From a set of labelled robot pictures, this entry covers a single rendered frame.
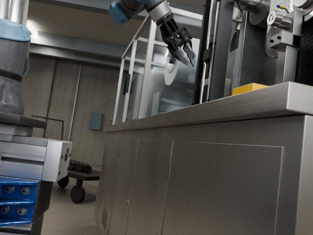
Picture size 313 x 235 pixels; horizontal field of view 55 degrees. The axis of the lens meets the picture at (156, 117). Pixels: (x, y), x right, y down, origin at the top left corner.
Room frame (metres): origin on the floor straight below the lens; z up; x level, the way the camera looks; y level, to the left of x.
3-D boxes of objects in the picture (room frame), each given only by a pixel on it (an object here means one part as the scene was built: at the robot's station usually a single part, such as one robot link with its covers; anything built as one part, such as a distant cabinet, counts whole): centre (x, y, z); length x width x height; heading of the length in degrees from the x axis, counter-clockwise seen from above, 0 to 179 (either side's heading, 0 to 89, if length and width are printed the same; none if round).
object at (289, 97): (1.69, -0.16, 0.88); 2.52 x 0.66 x 0.04; 15
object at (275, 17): (0.78, -0.28, 1.18); 0.04 x 0.02 x 0.04; 15
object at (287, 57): (0.79, -0.32, 1.05); 0.06 x 0.05 x 0.31; 105
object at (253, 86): (0.55, -0.18, 0.91); 0.07 x 0.07 x 0.02; 15
